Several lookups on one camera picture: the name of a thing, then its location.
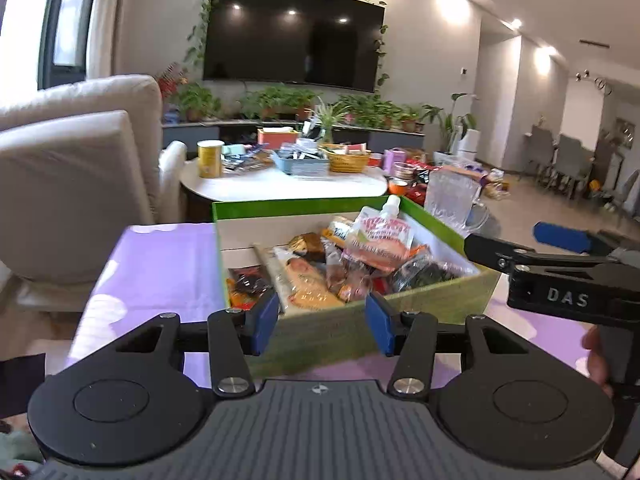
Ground black wall television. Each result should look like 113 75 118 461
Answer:
202 0 386 93

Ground beige armchair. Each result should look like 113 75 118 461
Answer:
0 74 188 311

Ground beige curtain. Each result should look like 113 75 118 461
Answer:
87 0 131 81

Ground green potted plant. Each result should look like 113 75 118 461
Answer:
340 94 401 128
172 82 221 122
240 85 318 120
400 105 426 133

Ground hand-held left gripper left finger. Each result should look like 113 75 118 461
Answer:
107 289 280 402

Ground spider plant in vase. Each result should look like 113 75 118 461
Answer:
305 100 351 145

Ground yellow cracker packet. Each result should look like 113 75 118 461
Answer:
322 215 356 248

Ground grey dining chair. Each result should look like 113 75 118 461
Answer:
547 134 596 196
520 125 556 181

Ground pink box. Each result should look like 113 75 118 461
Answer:
382 147 408 171

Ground brown snack packet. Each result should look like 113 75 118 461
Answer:
287 232 326 261

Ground tall leafy floor plant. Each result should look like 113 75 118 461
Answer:
422 92 478 153

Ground clear packet brown nuggets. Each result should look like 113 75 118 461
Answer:
322 240 373 301

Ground green cardboard box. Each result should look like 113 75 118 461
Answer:
211 195 501 376

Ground white air purifier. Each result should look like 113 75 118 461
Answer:
457 129 482 158

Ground black-framed window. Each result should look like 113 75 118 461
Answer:
37 0 103 91

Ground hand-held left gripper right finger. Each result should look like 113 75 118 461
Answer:
365 292 533 402

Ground golden snack packet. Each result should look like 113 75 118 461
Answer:
252 242 346 316

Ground orange box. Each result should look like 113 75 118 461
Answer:
257 127 299 150

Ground green trailing vine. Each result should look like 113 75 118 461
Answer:
185 0 391 86

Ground ceiling track light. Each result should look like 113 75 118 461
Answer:
575 70 613 96

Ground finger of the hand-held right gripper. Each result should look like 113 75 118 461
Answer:
464 234 621 275
533 221 623 257

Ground person's right hand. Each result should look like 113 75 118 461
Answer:
585 325 614 397

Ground yellow can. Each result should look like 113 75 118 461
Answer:
197 140 224 178

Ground yellow wicker basket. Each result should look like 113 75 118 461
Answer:
320 143 372 173

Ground purple floral tablecloth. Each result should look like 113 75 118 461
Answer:
65 222 601 396

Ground blue plastic tray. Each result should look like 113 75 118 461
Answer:
271 146 331 176

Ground clear dark meat packet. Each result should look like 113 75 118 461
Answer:
390 255 471 293

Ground round white coffee table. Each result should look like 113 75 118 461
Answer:
179 157 390 223

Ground clear glass mug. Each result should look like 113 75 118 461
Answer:
424 167 491 241

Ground red black small packet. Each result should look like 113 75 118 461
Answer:
227 265 273 308

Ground pink jelly pouch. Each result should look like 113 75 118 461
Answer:
342 195 416 273

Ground red flower plant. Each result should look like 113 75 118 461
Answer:
155 62 188 106

